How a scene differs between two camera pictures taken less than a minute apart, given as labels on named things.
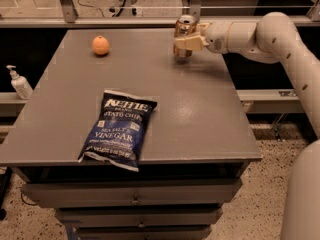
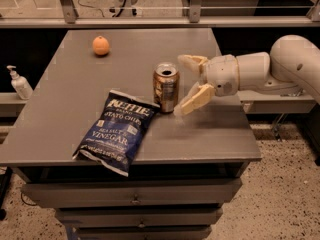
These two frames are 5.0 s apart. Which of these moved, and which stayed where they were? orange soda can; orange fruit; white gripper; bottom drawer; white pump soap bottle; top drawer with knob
Moved: white gripper; orange soda can
Stayed: top drawer with knob; white pump soap bottle; orange fruit; bottom drawer
